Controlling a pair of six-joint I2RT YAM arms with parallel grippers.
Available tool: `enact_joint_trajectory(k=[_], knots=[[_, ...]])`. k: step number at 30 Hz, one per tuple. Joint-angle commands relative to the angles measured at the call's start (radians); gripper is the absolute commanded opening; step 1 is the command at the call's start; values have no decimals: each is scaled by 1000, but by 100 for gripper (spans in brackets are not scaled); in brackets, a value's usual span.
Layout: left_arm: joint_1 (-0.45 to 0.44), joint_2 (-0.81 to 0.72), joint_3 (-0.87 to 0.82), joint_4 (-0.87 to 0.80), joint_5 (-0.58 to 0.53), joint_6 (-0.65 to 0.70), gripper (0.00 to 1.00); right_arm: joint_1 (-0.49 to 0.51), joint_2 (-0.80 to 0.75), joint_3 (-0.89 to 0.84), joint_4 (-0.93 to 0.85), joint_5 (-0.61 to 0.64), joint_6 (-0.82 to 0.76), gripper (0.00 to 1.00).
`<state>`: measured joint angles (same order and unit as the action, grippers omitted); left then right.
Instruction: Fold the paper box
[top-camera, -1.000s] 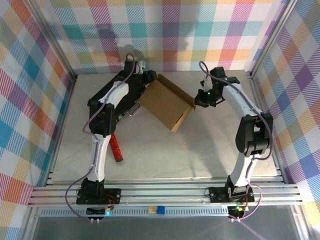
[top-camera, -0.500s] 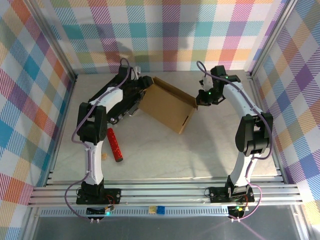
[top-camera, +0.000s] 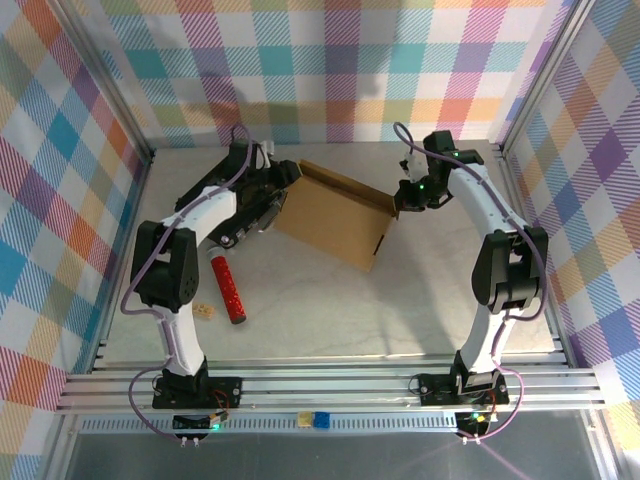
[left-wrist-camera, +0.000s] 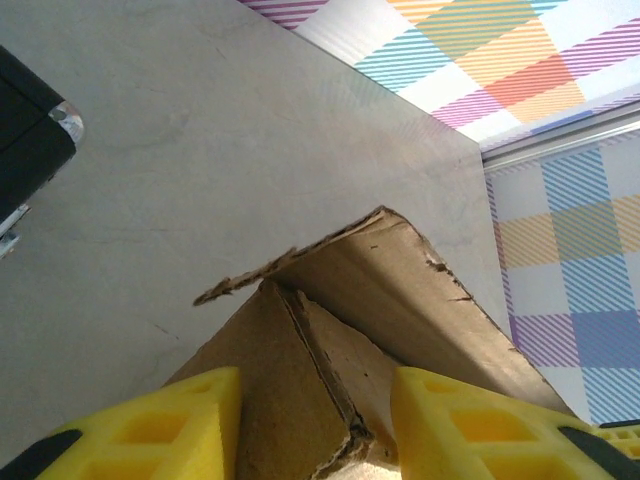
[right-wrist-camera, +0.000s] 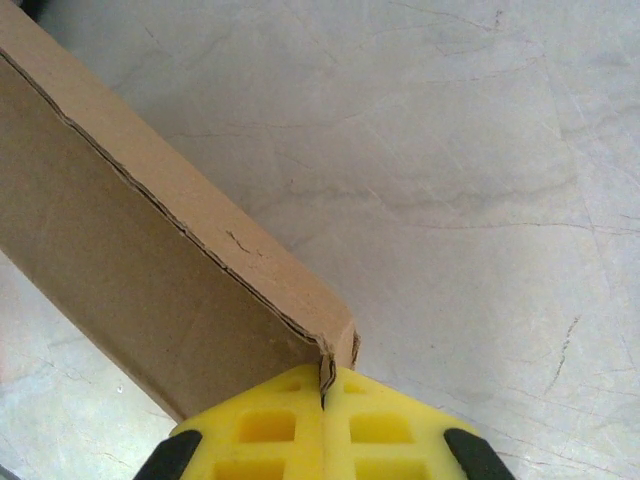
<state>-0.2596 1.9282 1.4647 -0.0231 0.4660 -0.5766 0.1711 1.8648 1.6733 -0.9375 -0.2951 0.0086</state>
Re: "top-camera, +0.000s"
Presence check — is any brown cardboard box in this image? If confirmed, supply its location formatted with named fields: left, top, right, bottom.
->
left=272, top=158, right=401, bottom=274

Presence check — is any red glitter cylinder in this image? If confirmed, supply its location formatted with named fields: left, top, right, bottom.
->
left=209, top=252, right=250, bottom=326

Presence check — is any slotted grey cable duct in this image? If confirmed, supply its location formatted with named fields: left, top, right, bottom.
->
left=79, top=417, right=596, bottom=434

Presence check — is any aluminium mounting rail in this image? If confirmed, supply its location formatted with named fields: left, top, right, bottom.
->
left=54, top=357, right=609, bottom=414

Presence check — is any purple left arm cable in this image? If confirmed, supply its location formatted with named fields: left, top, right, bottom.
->
left=122, top=123, right=251, bottom=444

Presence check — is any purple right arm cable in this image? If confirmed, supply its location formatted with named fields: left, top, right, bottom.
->
left=392, top=121, right=549, bottom=444

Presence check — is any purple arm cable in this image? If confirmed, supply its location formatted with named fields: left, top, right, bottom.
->
left=392, top=121, right=549, bottom=444
left=122, top=123, right=251, bottom=444

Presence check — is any aluminium frame post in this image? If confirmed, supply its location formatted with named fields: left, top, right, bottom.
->
left=52, top=0, right=156, bottom=164
left=492, top=0, right=601, bottom=161

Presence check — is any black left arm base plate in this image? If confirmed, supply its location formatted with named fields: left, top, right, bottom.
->
left=151, top=375, right=245, bottom=409

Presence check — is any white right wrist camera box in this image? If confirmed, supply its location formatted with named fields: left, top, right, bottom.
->
left=399, top=154, right=426, bottom=179

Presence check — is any aluminium side rail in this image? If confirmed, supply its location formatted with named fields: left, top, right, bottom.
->
left=89, top=147, right=156, bottom=374
left=492, top=142, right=576, bottom=369

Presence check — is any black case with metal handle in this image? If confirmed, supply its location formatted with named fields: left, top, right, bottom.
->
left=174, top=147, right=291, bottom=249

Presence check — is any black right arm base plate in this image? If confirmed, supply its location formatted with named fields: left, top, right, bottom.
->
left=417, top=372, right=511, bottom=406

